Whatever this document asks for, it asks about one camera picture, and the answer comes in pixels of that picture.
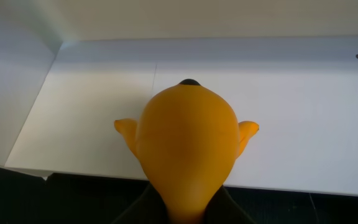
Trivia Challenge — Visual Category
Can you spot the orange dragon toy figure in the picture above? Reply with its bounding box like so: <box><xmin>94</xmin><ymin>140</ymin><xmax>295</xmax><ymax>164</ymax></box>
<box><xmin>114</xmin><ymin>78</ymin><xmax>260</xmax><ymax>224</ymax></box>

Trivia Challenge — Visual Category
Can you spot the white shelf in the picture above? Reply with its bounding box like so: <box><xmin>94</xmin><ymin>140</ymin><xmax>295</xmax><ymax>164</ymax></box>
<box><xmin>0</xmin><ymin>0</ymin><xmax>358</xmax><ymax>198</ymax></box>

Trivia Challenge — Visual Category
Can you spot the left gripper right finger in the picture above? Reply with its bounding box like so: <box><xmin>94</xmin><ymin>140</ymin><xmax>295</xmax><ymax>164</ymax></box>
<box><xmin>204</xmin><ymin>185</ymin><xmax>256</xmax><ymax>224</ymax></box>

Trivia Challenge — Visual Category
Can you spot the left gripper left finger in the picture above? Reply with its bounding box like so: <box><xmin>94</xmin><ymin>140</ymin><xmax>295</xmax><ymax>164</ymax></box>
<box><xmin>113</xmin><ymin>183</ymin><xmax>170</xmax><ymax>224</ymax></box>

